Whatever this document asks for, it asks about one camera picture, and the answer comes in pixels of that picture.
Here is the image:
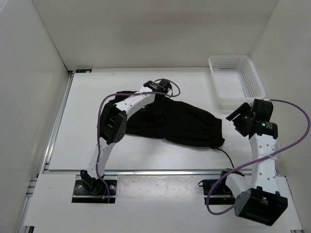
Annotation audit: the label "aluminium front frame rail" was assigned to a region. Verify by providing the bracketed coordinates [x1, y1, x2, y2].
[36, 169, 279, 177]

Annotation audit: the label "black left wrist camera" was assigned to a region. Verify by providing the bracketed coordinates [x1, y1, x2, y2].
[158, 79, 172, 94]

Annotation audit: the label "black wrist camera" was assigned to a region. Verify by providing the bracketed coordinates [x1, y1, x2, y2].
[251, 99, 274, 121]
[158, 79, 172, 94]

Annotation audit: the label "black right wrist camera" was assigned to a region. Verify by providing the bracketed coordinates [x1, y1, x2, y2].
[251, 99, 274, 121]

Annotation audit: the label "black trousers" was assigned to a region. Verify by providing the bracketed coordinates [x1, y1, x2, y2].
[114, 90, 225, 170]

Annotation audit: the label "white perforated plastic basket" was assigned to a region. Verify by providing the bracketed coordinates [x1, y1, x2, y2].
[208, 55, 265, 109]

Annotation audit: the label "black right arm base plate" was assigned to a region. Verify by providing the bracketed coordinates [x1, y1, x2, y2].
[198, 179, 235, 205]

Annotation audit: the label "aluminium left frame rail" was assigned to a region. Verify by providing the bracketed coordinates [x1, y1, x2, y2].
[15, 70, 75, 233]

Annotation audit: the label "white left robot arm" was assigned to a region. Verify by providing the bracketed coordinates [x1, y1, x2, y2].
[80, 79, 172, 194]

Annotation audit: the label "black corner label plate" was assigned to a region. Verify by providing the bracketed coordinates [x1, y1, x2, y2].
[75, 69, 92, 73]

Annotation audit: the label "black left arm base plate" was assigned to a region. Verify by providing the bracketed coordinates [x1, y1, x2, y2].
[71, 177, 118, 204]

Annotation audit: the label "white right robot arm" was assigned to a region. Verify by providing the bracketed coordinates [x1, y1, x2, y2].
[218, 99, 288, 226]

